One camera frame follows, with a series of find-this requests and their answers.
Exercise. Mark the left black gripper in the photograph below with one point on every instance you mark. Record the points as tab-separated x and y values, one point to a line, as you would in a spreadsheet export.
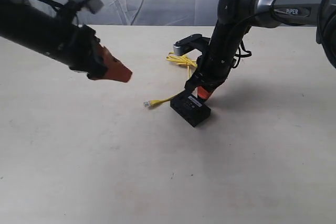
83	53

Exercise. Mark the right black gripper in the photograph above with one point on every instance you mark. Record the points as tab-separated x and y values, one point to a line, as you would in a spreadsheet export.
206	81

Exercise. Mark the black network switch box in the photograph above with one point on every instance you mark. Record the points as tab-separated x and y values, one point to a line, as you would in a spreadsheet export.
190	108

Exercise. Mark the right black silver robot arm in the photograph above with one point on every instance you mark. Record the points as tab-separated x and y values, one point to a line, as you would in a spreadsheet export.
234	20

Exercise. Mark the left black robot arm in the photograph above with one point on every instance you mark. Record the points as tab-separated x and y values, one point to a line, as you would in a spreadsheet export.
47	27

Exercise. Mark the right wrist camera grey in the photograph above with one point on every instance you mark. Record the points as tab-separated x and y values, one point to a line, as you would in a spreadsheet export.
190	43

